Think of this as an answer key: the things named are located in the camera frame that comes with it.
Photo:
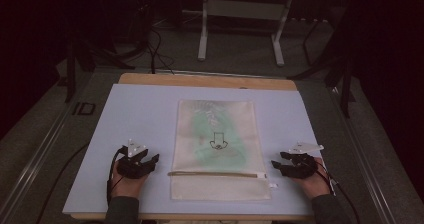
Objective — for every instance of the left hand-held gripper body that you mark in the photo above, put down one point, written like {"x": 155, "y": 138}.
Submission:
{"x": 132, "y": 169}

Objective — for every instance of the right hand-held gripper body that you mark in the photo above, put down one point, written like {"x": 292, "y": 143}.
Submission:
{"x": 301, "y": 167}

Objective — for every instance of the person's left hand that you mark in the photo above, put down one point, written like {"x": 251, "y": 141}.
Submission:
{"x": 128, "y": 185}

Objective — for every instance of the person's right hand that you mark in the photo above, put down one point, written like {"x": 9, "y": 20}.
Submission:
{"x": 313, "y": 184}

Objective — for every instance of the pale blue table mat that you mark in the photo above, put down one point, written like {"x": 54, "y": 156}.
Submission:
{"x": 140, "y": 117}

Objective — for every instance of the green cloth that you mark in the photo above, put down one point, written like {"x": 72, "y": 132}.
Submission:
{"x": 206, "y": 134}

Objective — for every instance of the black tripod stand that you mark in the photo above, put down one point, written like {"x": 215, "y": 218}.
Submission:
{"x": 71, "y": 70}
{"x": 345, "y": 84}

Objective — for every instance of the wooden table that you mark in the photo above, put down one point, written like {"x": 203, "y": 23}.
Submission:
{"x": 206, "y": 81}

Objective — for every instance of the white metal stand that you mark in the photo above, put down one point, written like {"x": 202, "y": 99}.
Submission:
{"x": 245, "y": 9}

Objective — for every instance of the metal floor rail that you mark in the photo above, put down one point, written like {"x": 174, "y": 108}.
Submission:
{"x": 30, "y": 170}
{"x": 366, "y": 164}

